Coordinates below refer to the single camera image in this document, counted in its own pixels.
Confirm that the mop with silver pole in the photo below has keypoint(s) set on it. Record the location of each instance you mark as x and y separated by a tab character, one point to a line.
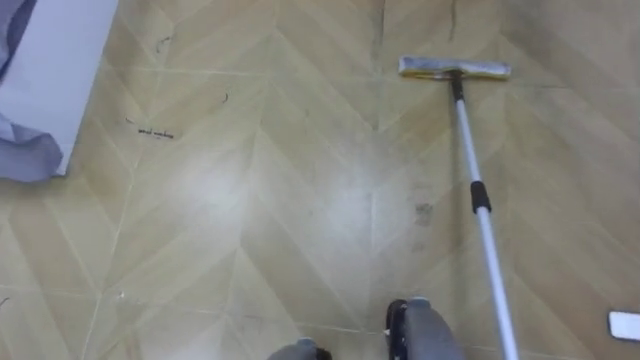
467	145

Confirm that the grey bed sheet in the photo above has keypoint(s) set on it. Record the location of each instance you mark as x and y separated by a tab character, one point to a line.
27	157

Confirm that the white flat object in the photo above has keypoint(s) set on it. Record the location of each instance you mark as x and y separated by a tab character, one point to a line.
625	325

